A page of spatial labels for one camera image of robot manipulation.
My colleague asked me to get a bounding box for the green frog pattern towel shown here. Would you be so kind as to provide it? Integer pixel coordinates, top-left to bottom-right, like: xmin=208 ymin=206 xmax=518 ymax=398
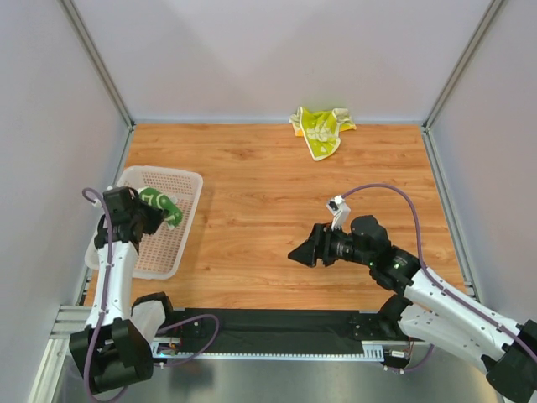
xmin=137 ymin=187 xmax=183 ymax=229

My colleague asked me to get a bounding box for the yellow green towel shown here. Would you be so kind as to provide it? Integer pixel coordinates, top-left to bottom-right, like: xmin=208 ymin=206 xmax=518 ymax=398
xmin=289 ymin=107 xmax=357 ymax=161

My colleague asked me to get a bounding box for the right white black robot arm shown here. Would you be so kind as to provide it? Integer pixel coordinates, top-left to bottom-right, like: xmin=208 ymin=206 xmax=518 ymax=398
xmin=288 ymin=216 xmax=536 ymax=402

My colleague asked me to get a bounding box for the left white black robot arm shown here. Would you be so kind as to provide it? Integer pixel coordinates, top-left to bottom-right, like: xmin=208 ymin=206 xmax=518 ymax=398
xmin=69 ymin=186 xmax=172 ymax=401

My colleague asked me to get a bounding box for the white plastic basket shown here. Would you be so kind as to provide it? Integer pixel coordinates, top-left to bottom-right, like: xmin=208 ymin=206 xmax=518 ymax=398
xmin=84 ymin=165 xmax=205 ymax=281

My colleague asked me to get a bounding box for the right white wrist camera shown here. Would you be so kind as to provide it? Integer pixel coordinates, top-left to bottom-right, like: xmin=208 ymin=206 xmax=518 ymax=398
xmin=326 ymin=195 xmax=351 ymax=230

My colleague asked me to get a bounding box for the aluminium front rail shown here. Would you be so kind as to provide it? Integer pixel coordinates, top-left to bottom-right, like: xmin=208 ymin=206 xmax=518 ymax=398
xmin=50 ymin=305 xmax=433 ymax=342

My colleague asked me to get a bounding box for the slotted grey cable duct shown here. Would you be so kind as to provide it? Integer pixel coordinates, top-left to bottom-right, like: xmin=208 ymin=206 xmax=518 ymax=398
xmin=151 ymin=342 xmax=384 ymax=363

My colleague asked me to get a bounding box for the left aluminium frame post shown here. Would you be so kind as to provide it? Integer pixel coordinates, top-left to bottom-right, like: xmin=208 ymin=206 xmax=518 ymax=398
xmin=58 ymin=0 xmax=135 ymax=129

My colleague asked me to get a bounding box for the aluminium frame post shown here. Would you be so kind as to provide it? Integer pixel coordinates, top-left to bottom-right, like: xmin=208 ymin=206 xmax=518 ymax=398
xmin=421 ymin=0 xmax=507 ymax=132
xmin=58 ymin=0 xmax=135 ymax=129

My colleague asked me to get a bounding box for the right aluminium frame post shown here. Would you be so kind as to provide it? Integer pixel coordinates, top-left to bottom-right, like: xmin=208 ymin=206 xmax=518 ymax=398
xmin=421 ymin=0 xmax=507 ymax=132

